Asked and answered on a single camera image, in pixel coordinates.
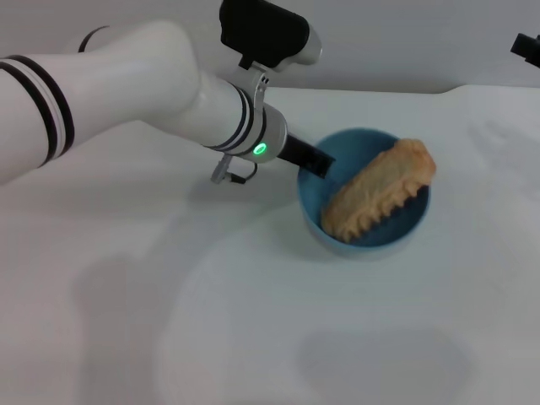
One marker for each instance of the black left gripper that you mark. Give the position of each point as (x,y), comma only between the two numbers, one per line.
(295,152)

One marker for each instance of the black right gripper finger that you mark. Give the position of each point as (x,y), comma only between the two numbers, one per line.
(527,48)

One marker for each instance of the blue bowl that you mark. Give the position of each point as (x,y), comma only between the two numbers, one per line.
(329,190)

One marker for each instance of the orange ridged bread roll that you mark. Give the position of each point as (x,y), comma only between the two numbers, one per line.
(375,190)

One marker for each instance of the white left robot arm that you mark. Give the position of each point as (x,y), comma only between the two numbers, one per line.
(126,84)

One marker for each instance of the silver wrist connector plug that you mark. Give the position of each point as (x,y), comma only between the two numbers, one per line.
(220,171)

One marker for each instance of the silver camera mount bracket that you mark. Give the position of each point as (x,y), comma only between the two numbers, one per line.
(257,82)

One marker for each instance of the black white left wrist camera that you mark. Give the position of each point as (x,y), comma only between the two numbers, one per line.
(270,31)

